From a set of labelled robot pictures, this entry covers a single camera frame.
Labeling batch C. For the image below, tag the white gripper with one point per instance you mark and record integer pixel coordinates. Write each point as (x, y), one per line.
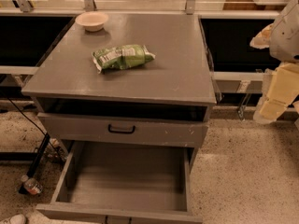
(286, 37)

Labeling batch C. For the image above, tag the grey drawer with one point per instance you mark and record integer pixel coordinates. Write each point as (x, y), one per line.
(123, 184)
(157, 132)

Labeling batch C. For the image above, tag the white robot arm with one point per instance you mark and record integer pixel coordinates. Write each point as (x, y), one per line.
(284, 40)

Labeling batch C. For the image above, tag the grey wooden drawer cabinet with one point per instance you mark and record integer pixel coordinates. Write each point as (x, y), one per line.
(176, 85)

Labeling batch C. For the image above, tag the green chip bag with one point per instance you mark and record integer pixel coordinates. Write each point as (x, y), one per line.
(121, 58)

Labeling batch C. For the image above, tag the beige paper bowl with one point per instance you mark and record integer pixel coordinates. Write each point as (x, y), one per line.
(92, 21)

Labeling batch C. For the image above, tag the plastic water bottle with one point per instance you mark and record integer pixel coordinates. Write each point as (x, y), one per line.
(31, 185)

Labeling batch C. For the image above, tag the black metal floor stand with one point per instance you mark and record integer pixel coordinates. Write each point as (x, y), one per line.
(33, 157)

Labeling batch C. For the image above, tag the white shoe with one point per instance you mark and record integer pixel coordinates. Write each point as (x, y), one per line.
(17, 219)

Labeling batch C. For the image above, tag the black upper drawer handle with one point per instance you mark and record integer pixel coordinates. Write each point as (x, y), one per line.
(121, 130)

